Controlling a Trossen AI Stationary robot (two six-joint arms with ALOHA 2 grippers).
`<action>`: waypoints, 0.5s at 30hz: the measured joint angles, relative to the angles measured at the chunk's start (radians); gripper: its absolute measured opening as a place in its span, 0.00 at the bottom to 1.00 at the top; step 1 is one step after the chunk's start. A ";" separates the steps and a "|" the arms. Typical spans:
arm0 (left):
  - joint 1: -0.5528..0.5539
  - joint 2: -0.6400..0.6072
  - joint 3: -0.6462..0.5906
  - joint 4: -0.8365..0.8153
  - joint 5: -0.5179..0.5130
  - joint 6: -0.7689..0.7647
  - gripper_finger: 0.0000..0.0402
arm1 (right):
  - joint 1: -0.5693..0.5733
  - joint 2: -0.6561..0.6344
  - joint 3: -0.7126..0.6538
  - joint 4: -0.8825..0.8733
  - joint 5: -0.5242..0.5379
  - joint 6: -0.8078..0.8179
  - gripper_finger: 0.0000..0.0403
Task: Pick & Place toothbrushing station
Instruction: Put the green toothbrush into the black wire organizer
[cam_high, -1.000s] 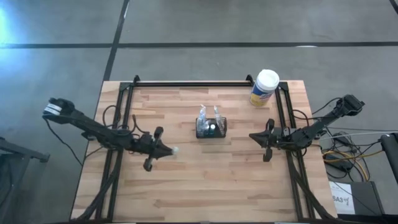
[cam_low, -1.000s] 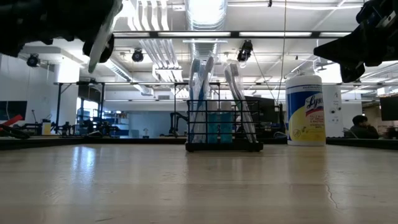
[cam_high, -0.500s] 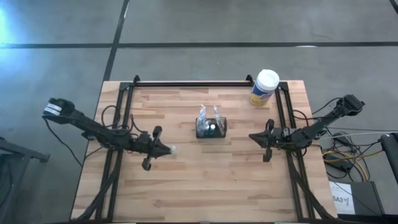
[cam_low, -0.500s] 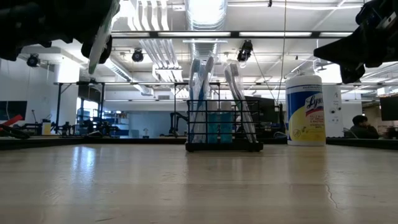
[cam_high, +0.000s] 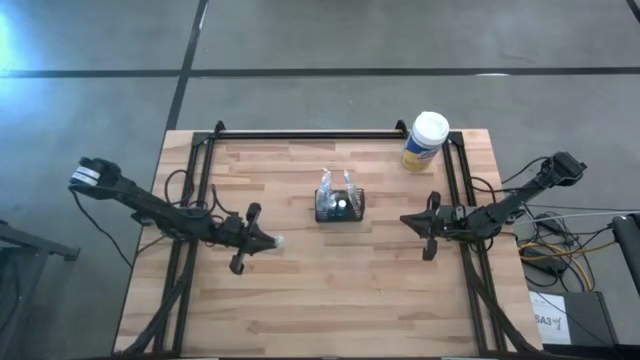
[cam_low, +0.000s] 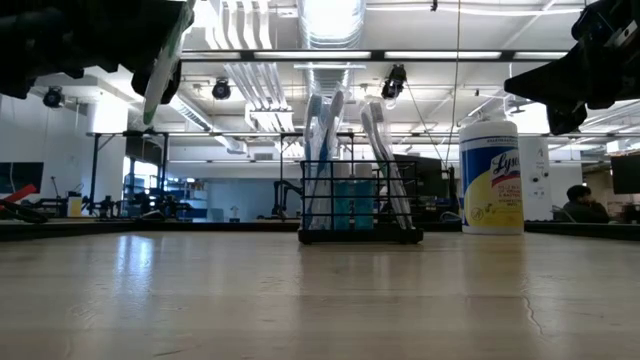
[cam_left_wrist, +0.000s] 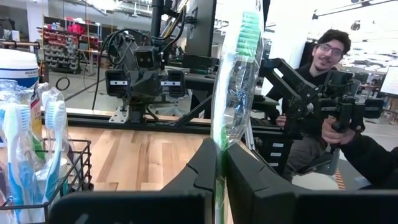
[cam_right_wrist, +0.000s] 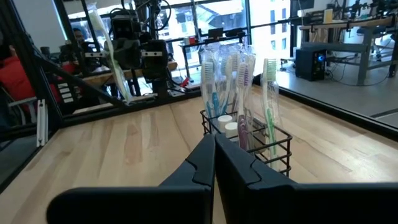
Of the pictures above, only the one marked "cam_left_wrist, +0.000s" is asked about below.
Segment black monitor pole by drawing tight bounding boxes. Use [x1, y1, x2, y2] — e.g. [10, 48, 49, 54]
[150, 0, 165, 40]

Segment shelf with red bins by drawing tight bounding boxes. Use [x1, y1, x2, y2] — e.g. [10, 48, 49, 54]
[36, 15, 104, 75]

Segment bright monitor screen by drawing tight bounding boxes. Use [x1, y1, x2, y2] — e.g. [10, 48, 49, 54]
[379, 65, 398, 96]

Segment disinfecting wipes canister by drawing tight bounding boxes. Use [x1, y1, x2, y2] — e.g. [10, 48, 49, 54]
[0, 48, 43, 149]

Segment person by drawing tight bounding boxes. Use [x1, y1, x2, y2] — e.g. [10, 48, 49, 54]
[266, 29, 398, 191]

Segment black aluminium table frame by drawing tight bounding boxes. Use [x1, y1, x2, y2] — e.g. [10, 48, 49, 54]
[40, 93, 304, 178]

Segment black monitor back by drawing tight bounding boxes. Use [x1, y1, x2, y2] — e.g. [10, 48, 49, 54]
[185, 0, 218, 59]

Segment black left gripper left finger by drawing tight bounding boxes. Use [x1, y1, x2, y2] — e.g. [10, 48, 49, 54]
[48, 137, 218, 224]

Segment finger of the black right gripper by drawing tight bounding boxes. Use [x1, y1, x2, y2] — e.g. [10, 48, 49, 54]
[104, 70, 147, 103]
[146, 70, 187, 103]

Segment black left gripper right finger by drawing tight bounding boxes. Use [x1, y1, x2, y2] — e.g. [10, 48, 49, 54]
[224, 142, 398, 224]

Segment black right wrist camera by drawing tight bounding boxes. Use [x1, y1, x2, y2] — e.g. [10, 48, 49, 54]
[134, 45, 157, 70]

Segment black wire basket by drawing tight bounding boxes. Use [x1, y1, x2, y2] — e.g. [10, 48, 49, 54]
[0, 138, 95, 224]

